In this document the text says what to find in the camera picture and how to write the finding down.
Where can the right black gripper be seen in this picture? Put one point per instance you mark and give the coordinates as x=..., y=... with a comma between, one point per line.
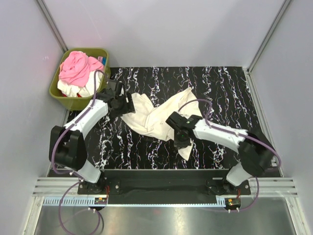
x=180, y=144

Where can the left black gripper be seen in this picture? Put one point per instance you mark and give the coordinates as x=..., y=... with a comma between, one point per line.
x=128, y=107

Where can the cream white t shirt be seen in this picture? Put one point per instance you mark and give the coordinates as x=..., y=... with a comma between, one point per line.
x=150, y=121

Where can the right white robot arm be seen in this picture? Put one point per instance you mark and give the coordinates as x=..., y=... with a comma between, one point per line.
x=254, y=149

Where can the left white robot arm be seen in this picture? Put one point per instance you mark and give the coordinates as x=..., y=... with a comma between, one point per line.
x=67, y=143

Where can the white t shirt in bin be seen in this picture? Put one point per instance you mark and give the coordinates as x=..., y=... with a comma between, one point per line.
x=73, y=89

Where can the blue item in bin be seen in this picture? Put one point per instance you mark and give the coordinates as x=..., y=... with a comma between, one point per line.
x=103, y=60

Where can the olive green plastic bin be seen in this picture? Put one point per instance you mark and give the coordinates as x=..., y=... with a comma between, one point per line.
x=79, y=103

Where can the pink t shirt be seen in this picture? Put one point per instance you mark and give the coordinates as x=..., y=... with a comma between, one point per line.
x=76, y=68

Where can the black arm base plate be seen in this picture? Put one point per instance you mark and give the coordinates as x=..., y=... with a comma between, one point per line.
x=118, y=182

